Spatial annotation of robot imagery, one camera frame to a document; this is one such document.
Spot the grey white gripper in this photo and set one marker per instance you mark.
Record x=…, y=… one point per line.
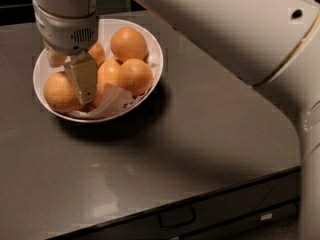
x=65, y=33

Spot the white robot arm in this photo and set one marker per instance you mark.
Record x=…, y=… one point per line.
x=272, y=45

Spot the lower partly hidden orange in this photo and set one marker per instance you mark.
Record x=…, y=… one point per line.
x=96, y=101

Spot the white bowl with oranges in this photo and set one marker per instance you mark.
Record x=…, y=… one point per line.
x=42, y=69

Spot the white paper liner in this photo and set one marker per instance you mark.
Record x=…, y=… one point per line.
x=117, y=101

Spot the dark upper drawer front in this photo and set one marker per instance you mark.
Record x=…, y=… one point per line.
x=170, y=221

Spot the dark drawer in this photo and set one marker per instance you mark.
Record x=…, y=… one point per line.
x=170, y=221
x=253, y=220

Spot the dark lower drawer front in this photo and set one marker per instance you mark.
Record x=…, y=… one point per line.
x=253, y=220

